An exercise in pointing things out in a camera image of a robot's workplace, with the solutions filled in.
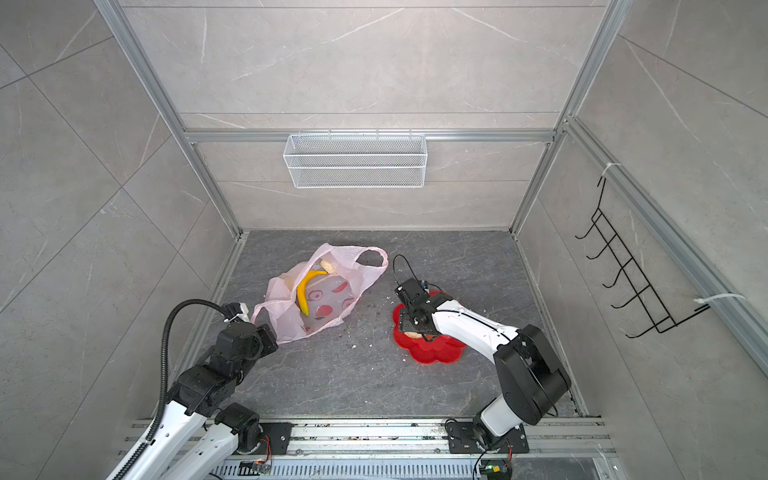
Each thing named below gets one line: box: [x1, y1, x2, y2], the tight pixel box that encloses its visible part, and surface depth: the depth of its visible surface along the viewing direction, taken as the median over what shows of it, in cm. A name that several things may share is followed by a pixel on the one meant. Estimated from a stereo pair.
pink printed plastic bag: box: [251, 243, 389, 344], surface depth 89 cm
